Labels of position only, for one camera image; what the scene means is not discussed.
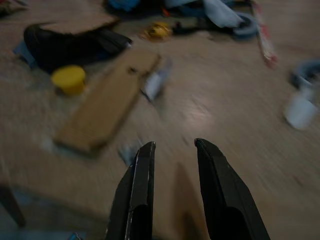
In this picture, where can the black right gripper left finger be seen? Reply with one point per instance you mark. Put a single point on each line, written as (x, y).
(141, 190)

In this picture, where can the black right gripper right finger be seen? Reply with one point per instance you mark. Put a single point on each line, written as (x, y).
(225, 190)

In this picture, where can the flat brown cardboard box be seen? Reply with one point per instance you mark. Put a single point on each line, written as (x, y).
(107, 105)

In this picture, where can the white paper cup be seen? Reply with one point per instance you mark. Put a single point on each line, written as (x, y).
(300, 110)

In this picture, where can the small white crumpled wrapper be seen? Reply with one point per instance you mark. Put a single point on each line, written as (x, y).
(156, 81)

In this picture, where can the yellow round plastic lid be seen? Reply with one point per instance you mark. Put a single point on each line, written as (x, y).
(68, 79)

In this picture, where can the blue grey round bowl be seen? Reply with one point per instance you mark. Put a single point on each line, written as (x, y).
(306, 73)

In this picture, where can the black cloth bag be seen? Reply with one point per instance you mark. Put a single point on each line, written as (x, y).
(72, 48)

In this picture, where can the red white long stick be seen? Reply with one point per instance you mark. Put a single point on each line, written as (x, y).
(265, 37)

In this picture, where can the yellow tape measure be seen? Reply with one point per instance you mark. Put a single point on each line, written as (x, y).
(158, 30)

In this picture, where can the blue grey tape roll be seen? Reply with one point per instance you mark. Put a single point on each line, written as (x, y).
(246, 27)

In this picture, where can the light blue crumpled cloth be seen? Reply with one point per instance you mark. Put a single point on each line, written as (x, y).
(220, 13)

